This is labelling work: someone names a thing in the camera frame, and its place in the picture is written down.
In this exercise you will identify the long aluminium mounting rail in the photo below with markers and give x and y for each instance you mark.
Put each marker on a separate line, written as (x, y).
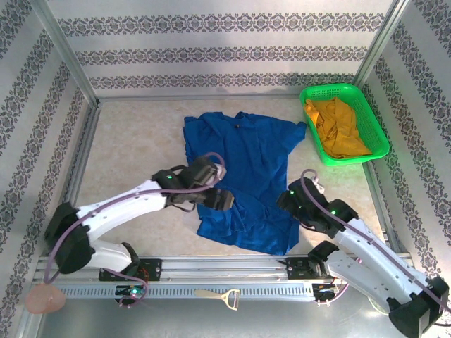
(225, 267)

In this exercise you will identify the metal vegetable peeler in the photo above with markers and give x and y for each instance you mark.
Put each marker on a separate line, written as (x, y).
(211, 293)

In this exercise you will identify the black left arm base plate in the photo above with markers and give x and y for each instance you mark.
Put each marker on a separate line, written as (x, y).
(153, 269)

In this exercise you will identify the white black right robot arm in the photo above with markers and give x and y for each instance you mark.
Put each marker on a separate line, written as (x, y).
(380, 260)

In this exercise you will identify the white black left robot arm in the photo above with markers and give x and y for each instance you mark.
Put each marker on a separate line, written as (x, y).
(116, 207)

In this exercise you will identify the green plastic mesh basket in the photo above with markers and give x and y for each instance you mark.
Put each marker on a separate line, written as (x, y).
(373, 123)

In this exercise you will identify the yellow crumpled cloth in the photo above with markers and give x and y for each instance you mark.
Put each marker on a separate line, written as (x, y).
(338, 130)

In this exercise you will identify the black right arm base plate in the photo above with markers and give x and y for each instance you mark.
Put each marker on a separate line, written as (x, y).
(294, 267)

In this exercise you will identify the blue printed t-shirt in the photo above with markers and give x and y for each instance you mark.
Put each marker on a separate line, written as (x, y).
(253, 158)

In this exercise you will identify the aluminium corner post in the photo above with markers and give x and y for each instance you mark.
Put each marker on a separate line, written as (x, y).
(381, 42)
(66, 49)

